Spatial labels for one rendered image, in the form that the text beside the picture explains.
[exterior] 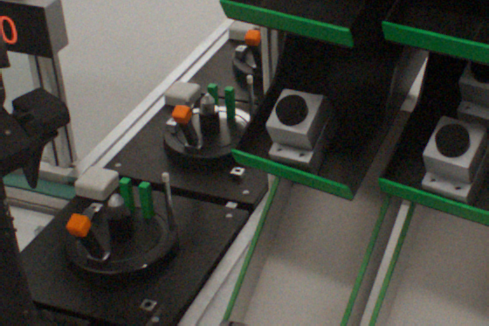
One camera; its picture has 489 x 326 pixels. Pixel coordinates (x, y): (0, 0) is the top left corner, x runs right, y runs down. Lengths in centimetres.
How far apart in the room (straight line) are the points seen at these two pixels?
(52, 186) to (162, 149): 16
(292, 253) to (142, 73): 85
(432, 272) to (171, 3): 124
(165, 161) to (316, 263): 39
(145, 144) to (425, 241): 53
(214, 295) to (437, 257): 28
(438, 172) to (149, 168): 58
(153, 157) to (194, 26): 67
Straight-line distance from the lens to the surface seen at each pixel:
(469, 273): 95
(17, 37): 119
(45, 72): 126
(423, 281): 96
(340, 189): 83
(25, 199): 135
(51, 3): 116
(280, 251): 100
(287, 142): 84
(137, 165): 130
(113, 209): 111
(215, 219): 118
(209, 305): 108
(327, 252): 97
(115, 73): 178
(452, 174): 80
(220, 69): 152
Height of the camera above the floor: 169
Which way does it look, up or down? 31 degrees down
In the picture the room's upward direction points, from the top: 2 degrees counter-clockwise
